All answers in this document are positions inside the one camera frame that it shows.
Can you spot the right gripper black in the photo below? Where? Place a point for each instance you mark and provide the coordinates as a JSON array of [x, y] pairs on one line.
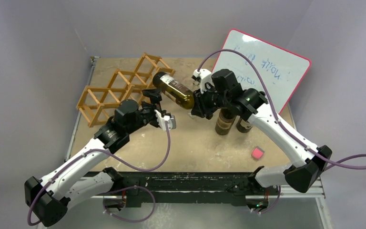
[[200, 103]]

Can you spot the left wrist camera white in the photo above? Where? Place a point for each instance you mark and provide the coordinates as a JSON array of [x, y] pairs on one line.
[[168, 122]]

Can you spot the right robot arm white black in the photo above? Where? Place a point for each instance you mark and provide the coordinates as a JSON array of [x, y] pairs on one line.
[[307, 161]]

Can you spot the olive green wine bottle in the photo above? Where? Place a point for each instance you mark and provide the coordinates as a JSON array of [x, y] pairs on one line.
[[173, 89]]

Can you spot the dark green wine bottle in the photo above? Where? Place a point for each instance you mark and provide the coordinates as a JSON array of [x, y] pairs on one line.
[[243, 126]]

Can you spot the pink framed whiteboard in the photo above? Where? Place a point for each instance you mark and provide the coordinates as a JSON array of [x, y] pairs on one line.
[[256, 63]]

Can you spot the clear square glass bottle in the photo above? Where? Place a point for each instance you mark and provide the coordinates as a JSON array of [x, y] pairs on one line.
[[195, 85]]

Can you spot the pink eraser block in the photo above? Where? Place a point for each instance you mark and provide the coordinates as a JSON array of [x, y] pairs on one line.
[[257, 153]]

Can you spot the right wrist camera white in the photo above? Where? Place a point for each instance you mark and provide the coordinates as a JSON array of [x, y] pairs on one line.
[[204, 77]]

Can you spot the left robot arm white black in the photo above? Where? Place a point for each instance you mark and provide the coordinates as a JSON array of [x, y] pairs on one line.
[[51, 196]]

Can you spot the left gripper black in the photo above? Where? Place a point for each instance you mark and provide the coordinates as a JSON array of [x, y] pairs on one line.
[[154, 95]]

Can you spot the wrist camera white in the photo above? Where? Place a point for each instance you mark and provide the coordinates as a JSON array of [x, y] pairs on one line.
[[204, 77], [168, 122]]

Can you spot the dark bottle beige label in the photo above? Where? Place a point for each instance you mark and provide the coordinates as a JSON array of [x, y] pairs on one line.
[[224, 122]]

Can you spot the wooden lattice wine rack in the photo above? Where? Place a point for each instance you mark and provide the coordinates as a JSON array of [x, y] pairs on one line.
[[96, 103]]

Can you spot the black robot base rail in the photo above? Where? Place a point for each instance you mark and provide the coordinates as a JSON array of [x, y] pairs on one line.
[[234, 188]]

